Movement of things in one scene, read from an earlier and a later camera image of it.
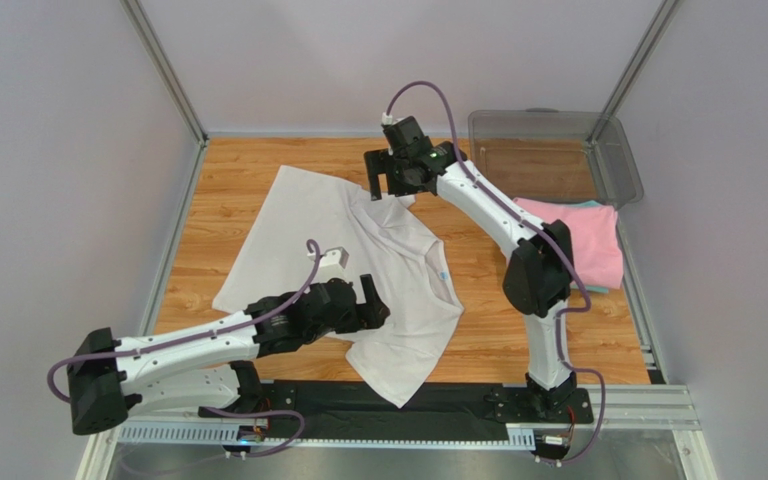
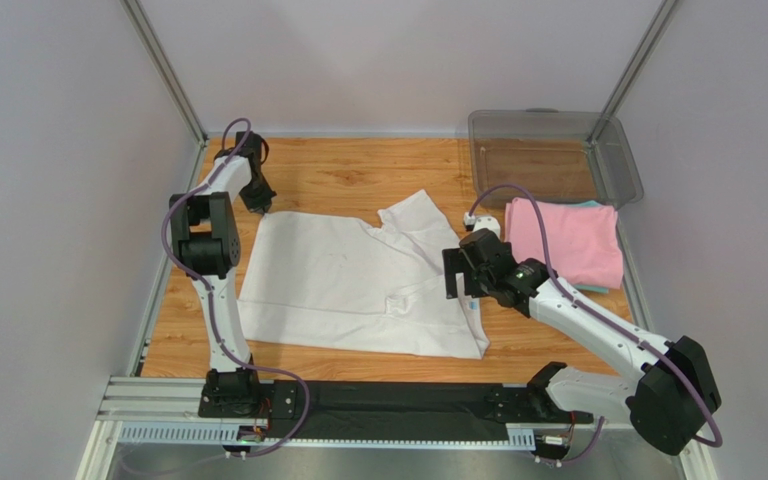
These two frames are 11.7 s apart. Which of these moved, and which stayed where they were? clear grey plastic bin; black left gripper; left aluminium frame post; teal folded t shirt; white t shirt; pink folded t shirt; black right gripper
Moved: black right gripper; black left gripper; white t shirt
Stayed: teal folded t shirt; left aluminium frame post; clear grey plastic bin; pink folded t shirt
